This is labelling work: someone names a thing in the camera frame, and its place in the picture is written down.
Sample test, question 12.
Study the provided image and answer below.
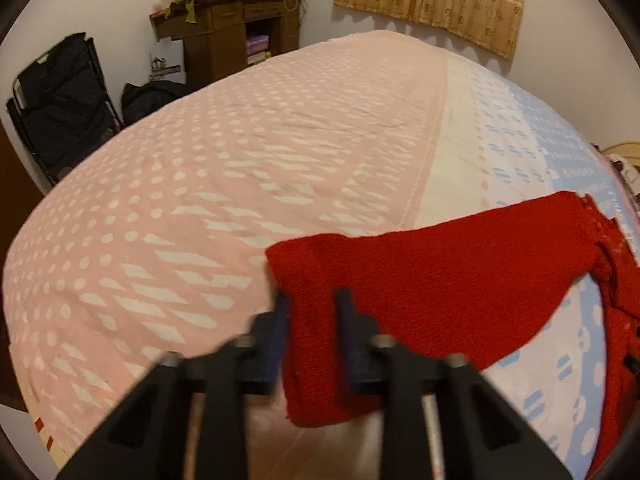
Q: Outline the pink and blue dotted blanket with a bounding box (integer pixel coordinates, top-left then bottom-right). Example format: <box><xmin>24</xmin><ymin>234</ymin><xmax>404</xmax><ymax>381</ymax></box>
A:
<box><xmin>0</xmin><ymin>30</ymin><xmax>640</xmax><ymax>480</ymax></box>

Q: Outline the white paper bag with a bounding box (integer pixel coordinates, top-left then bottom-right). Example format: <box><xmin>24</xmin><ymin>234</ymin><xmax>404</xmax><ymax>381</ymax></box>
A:
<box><xmin>147</xmin><ymin>39</ymin><xmax>187</xmax><ymax>83</ymax></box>

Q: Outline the black folding chair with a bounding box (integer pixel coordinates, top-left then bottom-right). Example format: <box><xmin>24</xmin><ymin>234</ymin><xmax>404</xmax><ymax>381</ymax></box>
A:
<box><xmin>6</xmin><ymin>33</ymin><xmax>123</xmax><ymax>185</ymax></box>

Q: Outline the black bag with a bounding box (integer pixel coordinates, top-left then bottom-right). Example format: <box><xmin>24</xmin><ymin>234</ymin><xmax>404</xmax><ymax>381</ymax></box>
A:
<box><xmin>121</xmin><ymin>80</ymin><xmax>193</xmax><ymax>126</ymax></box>

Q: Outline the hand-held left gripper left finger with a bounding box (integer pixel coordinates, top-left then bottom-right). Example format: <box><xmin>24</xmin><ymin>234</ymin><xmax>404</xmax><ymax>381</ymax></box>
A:
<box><xmin>57</xmin><ymin>292</ymin><xmax>291</xmax><ymax>480</ymax></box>

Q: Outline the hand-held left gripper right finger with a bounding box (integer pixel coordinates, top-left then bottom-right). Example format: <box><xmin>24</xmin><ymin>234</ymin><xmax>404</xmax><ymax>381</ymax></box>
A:
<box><xmin>334</xmin><ymin>287</ymin><xmax>573</xmax><ymax>480</ymax></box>

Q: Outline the green patterned cloth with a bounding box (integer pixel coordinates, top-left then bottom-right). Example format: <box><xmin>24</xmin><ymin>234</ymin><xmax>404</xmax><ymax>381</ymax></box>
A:
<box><xmin>167</xmin><ymin>0</ymin><xmax>236</xmax><ymax>23</ymax></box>

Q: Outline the dark wooden desk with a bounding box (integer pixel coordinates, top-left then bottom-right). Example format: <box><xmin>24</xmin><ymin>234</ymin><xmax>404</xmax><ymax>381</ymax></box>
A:
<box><xmin>148</xmin><ymin>0</ymin><xmax>305</xmax><ymax>85</ymax></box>

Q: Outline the red knit sweater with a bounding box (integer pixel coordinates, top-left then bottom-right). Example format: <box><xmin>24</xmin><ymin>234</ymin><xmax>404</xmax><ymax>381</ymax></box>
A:
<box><xmin>264</xmin><ymin>191</ymin><xmax>640</xmax><ymax>480</ymax></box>

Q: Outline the cream wooden headboard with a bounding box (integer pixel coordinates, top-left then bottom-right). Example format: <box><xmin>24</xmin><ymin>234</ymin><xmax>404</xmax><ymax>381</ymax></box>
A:
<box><xmin>602</xmin><ymin>141</ymin><xmax>640</xmax><ymax>166</ymax></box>

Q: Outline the purple box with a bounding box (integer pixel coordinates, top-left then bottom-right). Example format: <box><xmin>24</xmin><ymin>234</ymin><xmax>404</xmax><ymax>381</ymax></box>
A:
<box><xmin>246</xmin><ymin>35</ymin><xmax>272</xmax><ymax>66</ymax></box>

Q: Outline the white patterned pillow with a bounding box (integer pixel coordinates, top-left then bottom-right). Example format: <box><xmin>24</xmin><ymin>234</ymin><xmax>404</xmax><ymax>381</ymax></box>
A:
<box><xmin>607</xmin><ymin>154</ymin><xmax>640</xmax><ymax>211</ymax></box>

